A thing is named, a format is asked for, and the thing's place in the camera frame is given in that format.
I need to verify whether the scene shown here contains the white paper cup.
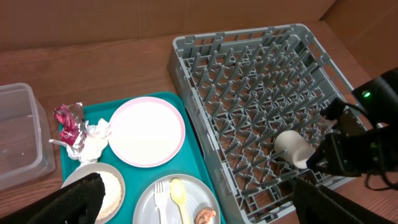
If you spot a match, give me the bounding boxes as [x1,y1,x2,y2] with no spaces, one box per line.
[274,130,315,169]

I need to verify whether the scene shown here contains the crumpled white napkin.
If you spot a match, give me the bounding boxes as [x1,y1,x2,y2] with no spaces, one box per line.
[49,118,111,167]

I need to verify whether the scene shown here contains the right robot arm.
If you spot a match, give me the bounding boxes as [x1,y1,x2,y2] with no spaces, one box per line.
[306,68,397,177]

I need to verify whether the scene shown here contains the yellow plastic spoon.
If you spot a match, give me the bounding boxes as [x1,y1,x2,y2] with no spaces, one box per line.
[170,179,191,224]

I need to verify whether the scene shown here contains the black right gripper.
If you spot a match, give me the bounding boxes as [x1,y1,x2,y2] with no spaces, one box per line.
[306,125,397,177]

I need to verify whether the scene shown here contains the pink rimmed white plate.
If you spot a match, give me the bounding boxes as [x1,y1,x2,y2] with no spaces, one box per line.
[108,96,185,168]

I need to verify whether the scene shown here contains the grey plate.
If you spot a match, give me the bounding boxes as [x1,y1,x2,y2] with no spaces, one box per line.
[132,174,221,224]

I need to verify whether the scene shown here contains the brown food scrap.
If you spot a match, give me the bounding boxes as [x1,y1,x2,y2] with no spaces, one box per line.
[194,207,216,224]

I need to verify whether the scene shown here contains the white plastic fork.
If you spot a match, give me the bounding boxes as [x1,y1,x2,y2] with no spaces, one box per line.
[154,181,168,224]

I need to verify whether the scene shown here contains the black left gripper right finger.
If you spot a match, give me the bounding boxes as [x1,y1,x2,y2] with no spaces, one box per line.
[293,178,394,224]

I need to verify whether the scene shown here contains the grey dishwasher rack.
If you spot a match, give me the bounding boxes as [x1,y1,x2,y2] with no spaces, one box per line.
[169,24,353,223]

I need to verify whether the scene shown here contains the clear plastic bin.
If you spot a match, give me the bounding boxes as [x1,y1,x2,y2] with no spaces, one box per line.
[1,83,55,190]

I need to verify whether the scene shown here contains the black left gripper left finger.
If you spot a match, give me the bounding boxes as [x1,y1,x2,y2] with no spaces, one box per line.
[1,172,105,224]

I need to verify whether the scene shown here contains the teal plastic tray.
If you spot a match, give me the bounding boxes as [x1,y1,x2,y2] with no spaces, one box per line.
[58,91,227,224]

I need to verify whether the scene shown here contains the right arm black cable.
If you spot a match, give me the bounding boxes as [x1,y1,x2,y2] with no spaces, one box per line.
[341,102,398,191]

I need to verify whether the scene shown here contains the grey bowl with rice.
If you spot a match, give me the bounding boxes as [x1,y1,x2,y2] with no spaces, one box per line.
[62,162,126,224]

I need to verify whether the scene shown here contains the red foil wrapper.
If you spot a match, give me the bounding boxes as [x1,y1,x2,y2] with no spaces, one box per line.
[54,102,86,151]

